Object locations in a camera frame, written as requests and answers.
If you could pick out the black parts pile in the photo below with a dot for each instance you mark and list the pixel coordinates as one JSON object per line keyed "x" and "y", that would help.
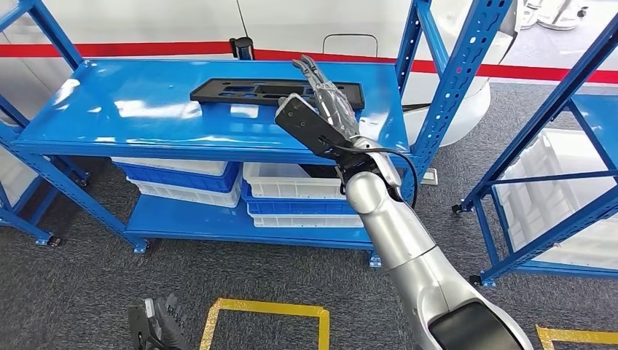
{"x": 321, "y": 171}

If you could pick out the white car with red stripe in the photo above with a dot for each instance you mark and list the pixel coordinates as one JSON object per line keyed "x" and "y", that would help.
{"x": 145, "y": 19}

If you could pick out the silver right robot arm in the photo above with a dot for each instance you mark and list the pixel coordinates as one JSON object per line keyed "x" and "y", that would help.
{"x": 400, "y": 241}

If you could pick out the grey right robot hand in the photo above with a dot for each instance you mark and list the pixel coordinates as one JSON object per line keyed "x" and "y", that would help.
{"x": 338, "y": 108}

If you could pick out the white bin stack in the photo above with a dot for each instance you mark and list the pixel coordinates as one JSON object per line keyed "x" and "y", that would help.
{"x": 555, "y": 207}
{"x": 9, "y": 179}

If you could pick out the blue plastic bin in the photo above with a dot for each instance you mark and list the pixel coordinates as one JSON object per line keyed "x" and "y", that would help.
{"x": 299, "y": 207}
{"x": 178, "y": 181}

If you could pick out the yellow floor tape square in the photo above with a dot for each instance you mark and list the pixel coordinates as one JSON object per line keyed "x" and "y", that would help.
{"x": 579, "y": 334}

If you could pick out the black plastic frame part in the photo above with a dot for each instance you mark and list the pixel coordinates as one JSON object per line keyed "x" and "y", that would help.
{"x": 205, "y": 94}

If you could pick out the small white floor plate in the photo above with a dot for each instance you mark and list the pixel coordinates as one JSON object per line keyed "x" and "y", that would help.
{"x": 429, "y": 177}

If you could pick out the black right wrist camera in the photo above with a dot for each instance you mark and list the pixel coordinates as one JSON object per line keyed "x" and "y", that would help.
{"x": 309, "y": 125}

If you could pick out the blue metal shelf rack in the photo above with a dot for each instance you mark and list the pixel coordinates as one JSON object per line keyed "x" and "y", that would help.
{"x": 145, "y": 125}
{"x": 24, "y": 226}
{"x": 555, "y": 237}

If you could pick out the black barrier post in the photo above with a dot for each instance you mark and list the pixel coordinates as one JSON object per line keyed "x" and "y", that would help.
{"x": 241, "y": 48}

